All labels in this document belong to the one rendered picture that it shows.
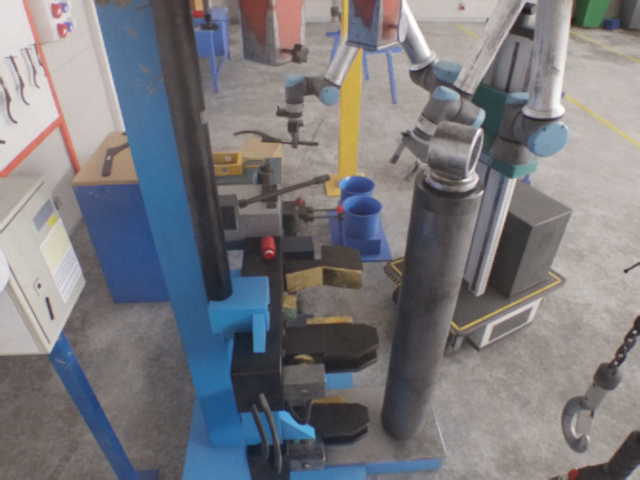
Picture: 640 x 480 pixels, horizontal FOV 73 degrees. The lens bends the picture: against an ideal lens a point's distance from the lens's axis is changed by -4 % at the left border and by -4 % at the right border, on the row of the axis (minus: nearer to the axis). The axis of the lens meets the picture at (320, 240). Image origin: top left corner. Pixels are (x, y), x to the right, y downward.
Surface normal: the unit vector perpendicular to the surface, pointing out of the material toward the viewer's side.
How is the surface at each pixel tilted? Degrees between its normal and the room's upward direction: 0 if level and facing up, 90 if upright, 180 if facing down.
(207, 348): 90
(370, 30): 90
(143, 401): 0
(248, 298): 0
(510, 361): 0
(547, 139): 95
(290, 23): 90
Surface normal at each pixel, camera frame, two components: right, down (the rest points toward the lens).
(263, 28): -0.66, 0.44
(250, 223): 0.07, 0.59
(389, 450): 0.00, -0.81
